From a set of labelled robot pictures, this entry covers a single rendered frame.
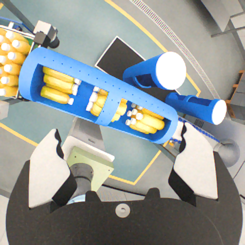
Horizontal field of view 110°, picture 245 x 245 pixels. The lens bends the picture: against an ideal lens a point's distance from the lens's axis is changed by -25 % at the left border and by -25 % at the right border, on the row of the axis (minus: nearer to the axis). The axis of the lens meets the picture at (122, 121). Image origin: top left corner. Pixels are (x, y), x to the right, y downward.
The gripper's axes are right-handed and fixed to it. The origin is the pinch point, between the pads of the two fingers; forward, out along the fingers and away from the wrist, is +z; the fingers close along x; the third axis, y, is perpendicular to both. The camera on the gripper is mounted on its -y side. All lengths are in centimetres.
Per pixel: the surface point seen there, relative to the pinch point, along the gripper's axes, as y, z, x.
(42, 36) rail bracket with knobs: -26, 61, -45
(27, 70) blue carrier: -7, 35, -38
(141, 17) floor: -76, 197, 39
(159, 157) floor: 183, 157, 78
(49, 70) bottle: -5, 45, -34
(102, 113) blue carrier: 17.1, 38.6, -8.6
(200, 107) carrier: 42, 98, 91
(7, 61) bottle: -16, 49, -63
